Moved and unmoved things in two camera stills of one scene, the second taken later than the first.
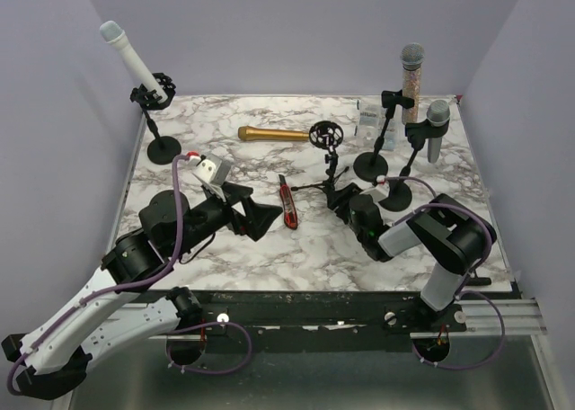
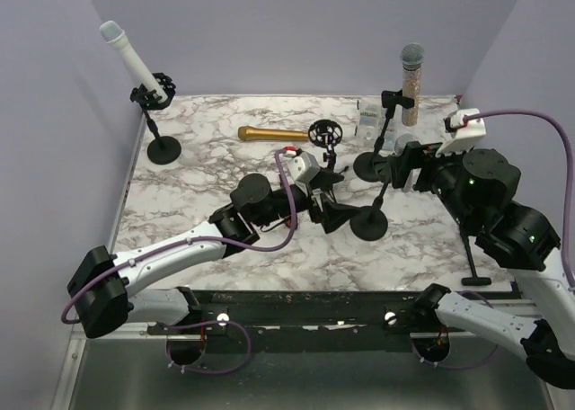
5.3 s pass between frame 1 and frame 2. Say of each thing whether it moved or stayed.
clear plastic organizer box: stayed
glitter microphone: stayed
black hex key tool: stayed
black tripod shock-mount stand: stayed
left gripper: moved
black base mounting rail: stayed
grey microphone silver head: moved
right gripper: moved
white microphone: stayed
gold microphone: stayed
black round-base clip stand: stayed
